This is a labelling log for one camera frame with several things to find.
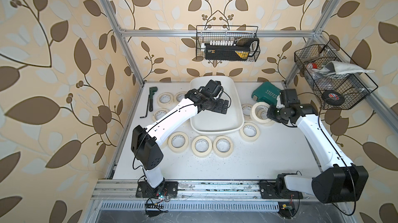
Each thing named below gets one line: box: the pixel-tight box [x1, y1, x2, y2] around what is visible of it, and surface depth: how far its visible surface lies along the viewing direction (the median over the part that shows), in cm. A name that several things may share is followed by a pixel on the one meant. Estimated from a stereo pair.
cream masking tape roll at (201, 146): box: [191, 135, 213, 158], surface depth 88 cm
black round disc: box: [321, 90, 346, 107], surface depth 73 cm
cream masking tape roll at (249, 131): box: [238, 121, 261, 143], surface depth 94 cm
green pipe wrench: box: [149, 86, 159, 113], surface depth 114 cm
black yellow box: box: [205, 40, 253, 61], surface depth 86 cm
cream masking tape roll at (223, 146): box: [212, 135, 234, 158], surface depth 88 cm
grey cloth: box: [317, 60, 376, 77], surface depth 63 cm
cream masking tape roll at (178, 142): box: [167, 131, 190, 154], surface depth 90 cm
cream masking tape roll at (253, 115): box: [250, 101, 273, 124], surface depth 81 cm
